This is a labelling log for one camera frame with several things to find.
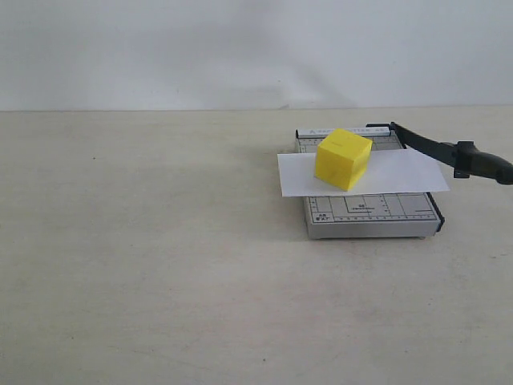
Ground yellow foam cube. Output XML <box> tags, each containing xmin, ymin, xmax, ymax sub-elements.
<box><xmin>314</xmin><ymin>128</ymin><xmax>373</xmax><ymax>191</ymax></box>

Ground white paper sheet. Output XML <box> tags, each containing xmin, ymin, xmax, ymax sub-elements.
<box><xmin>277</xmin><ymin>149</ymin><xmax>450</xmax><ymax>197</ymax></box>

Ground black cutter blade handle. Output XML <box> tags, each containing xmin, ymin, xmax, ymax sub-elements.
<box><xmin>390</xmin><ymin>122</ymin><xmax>512</xmax><ymax>185</ymax></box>

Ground grey paper cutter base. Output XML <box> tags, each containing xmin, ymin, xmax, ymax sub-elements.
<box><xmin>295</xmin><ymin>124</ymin><xmax>445</xmax><ymax>240</ymax></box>

